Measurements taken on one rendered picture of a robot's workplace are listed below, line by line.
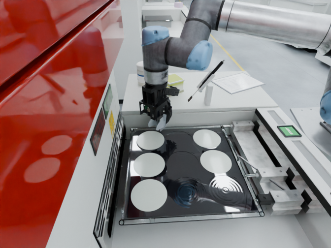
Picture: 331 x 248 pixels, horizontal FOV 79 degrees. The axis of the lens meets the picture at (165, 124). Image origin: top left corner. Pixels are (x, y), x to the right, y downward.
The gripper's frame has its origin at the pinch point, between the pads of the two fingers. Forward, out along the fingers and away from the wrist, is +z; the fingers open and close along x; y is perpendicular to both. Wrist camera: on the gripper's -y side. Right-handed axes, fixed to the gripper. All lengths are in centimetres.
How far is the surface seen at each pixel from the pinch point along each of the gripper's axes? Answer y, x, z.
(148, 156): 13.6, 4.4, 1.6
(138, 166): 18.7, 4.5, 1.6
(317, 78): -336, 69, 92
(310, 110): -64, 48, 10
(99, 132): 27.9, 2.6, -18.2
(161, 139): 4.4, 3.2, 1.5
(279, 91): -254, 26, 92
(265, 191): 3.9, 39.9, 3.6
